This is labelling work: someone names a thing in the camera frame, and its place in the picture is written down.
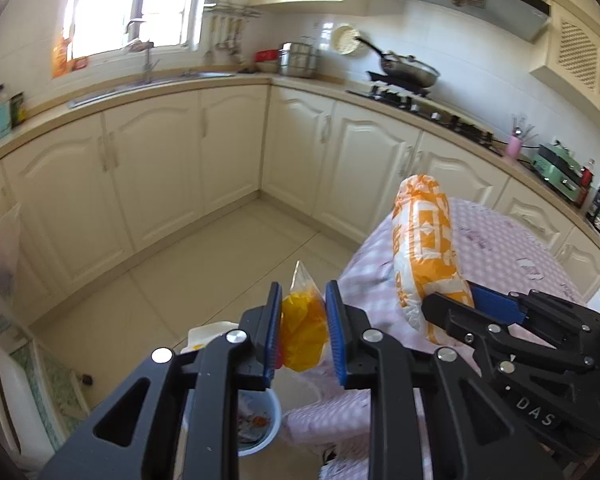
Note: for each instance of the bright kitchen window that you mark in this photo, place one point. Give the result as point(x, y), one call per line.
point(135, 5)

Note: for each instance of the white foam container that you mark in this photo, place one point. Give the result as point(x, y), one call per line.
point(207, 335)

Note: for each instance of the pink utensil cup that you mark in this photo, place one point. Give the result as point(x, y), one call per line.
point(514, 147)

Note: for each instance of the yellow plastic bag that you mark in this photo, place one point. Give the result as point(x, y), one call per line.
point(305, 330)

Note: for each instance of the hanging clear plastic bag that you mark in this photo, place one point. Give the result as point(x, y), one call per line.
point(0, 245)

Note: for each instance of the orange package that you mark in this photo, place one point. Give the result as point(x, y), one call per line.
point(62, 60)

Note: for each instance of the steel stock pot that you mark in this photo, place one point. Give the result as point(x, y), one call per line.
point(299, 60)

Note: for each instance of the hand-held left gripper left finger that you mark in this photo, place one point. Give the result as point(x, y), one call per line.
point(272, 330)

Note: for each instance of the red container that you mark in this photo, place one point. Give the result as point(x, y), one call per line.
point(267, 57)

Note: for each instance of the dark small jar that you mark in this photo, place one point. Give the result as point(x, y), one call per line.
point(18, 110)

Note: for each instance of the steel sink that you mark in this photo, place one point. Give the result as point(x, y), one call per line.
point(150, 85)

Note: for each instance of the cream lattice corner wall cabinet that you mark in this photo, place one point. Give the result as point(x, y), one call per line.
point(580, 45)

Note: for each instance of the green patterned floor mat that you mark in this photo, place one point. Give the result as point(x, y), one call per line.
point(50, 395)

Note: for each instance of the steel wok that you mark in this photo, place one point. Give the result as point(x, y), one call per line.
point(410, 70)

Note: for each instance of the pink checkered tablecloth table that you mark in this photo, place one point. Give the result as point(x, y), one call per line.
point(505, 245)

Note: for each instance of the orange white plastic bag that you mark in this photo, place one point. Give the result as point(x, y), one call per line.
point(425, 240)

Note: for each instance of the small black floor object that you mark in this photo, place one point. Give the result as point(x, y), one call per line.
point(85, 379)

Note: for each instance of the green countertop appliance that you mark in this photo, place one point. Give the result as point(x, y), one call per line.
point(555, 172)

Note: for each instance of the black gas stove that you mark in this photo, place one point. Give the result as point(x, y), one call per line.
point(430, 115)

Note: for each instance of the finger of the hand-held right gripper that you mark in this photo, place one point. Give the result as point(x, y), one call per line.
point(450, 315)
point(495, 304)

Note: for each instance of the metal utensil rack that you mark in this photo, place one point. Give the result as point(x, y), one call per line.
point(230, 25)

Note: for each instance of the chrome faucet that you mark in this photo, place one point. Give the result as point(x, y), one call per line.
point(147, 55)

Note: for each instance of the round cream plate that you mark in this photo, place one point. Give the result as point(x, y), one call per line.
point(344, 39)

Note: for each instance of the blue waste bin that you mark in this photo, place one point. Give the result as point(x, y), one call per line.
point(260, 422)

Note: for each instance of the cream kitchen base cabinets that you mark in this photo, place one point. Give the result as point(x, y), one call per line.
point(155, 160)

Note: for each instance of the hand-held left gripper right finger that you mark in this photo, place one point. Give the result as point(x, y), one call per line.
point(336, 335)

